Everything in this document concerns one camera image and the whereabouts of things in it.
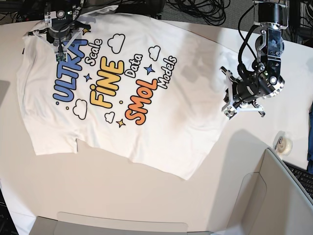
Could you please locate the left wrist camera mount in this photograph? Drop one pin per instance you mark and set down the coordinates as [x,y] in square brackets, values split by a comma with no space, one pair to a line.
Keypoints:
[233,102]

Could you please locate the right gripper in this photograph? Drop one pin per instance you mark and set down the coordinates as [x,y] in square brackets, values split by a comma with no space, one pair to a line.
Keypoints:
[53,35]

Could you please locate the blue cloth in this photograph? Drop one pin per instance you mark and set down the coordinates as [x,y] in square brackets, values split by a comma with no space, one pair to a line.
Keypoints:
[310,143]

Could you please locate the white printed t-shirt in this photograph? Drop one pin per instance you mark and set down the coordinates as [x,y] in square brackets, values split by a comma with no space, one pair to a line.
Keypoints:
[132,85]

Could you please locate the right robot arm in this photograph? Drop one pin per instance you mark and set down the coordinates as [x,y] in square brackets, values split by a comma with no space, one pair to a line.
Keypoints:
[59,17]

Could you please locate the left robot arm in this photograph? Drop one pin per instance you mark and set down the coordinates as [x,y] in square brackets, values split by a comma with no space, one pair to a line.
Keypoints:
[264,79]

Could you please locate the black keyboard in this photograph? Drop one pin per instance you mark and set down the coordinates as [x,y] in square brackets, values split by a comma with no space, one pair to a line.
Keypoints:
[303,176]

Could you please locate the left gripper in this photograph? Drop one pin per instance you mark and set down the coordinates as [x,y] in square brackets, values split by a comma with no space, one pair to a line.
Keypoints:
[242,90]

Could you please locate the clear tape roll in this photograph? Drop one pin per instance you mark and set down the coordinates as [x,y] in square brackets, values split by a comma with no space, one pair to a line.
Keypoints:
[282,144]

